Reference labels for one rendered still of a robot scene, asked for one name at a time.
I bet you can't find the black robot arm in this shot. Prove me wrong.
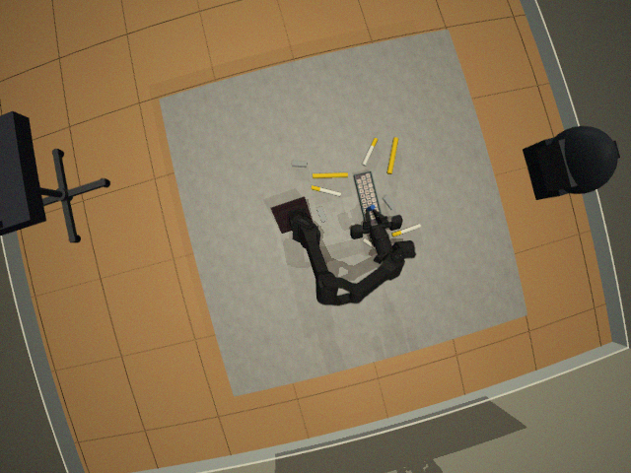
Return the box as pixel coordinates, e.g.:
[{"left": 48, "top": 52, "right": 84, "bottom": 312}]
[{"left": 288, "top": 209, "right": 416, "bottom": 305}]

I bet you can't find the white cylinder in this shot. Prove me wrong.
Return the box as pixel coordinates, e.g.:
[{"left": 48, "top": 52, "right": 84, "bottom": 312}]
[
  {"left": 362, "top": 138, "right": 378, "bottom": 166},
  {"left": 312, "top": 185, "right": 341, "bottom": 196},
  {"left": 391, "top": 224, "right": 421, "bottom": 237},
  {"left": 363, "top": 238, "right": 376, "bottom": 250}
]

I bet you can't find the white letter-key keyboard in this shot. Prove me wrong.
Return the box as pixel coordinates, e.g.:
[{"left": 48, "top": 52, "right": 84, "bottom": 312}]
[{"left": 354, "top": 171, "right": 382, "bottom": 225}]

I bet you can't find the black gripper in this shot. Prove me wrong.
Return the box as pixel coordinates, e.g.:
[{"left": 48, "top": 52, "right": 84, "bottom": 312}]
[{"left": 350, "top": 209, "right": 403, "bottom": 246}]

